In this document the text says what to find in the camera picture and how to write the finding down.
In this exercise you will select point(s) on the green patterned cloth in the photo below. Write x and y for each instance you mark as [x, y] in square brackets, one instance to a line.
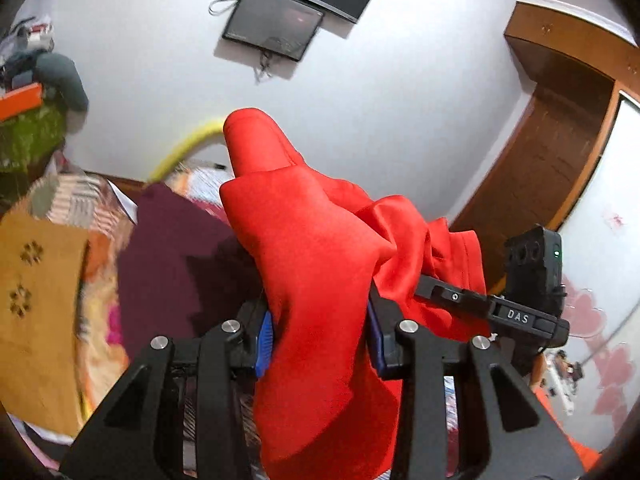
[30, 135]

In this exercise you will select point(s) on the wooden lap desk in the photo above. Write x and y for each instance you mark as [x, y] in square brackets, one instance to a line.
[45, 335]

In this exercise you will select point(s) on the yellow hoop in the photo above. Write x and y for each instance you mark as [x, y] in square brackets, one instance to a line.
[185, 142]

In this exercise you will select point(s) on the white heart sticker sliding door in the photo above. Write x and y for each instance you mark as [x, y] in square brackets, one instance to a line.
[600, 185]

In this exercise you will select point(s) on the white plastic item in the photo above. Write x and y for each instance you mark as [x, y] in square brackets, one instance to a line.
[570, 390]

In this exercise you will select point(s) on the orange box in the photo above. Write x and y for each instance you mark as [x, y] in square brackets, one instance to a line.
[20, 102]

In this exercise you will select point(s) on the wooden wardrobe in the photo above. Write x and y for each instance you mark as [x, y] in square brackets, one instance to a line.
[565, 30]

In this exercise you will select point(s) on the brown wooden door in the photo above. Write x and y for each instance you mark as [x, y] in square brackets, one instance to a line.
[540, 170]

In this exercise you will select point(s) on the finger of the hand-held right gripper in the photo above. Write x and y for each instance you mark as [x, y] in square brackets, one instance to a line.
[450, 295]

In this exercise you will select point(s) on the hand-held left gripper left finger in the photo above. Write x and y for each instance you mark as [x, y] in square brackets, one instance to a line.
[263, 347]

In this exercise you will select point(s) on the orange floral blanket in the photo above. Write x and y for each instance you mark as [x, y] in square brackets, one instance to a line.
[100, 360]

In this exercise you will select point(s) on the red zip jacket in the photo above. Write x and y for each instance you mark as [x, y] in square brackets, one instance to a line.
[310, 260]

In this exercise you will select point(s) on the pile of clothes and boxes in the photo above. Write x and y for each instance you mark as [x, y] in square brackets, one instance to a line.
[25, 45]

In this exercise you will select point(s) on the grey neck pillow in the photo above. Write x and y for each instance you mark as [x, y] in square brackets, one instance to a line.
[62, 80]

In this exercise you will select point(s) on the maroon garment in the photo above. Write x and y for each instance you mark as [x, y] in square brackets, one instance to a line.
[170, 260]

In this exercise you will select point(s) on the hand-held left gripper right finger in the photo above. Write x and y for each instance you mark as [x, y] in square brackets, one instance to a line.
[377, 355]

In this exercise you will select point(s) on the patchwork bed sheet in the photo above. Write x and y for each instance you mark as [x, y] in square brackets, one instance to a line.
[200, 185]

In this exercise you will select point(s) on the small black wall monitor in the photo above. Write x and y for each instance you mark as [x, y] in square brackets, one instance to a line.
[272, 22]

